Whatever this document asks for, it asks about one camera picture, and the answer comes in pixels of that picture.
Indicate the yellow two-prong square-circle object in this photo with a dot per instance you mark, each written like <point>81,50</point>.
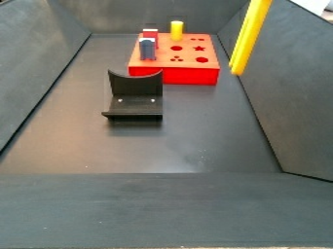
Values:
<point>247,36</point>

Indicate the black curved regrasp stand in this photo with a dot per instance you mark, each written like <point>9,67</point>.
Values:
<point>136,96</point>

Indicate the red shape-sorter fixture block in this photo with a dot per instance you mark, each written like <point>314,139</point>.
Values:
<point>187,61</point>

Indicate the red square peg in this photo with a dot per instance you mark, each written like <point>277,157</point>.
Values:
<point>151,33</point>

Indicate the blue notched peg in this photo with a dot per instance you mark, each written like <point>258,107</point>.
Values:
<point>147,47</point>

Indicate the yellow cylinder peg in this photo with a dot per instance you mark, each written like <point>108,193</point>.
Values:
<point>175,30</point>

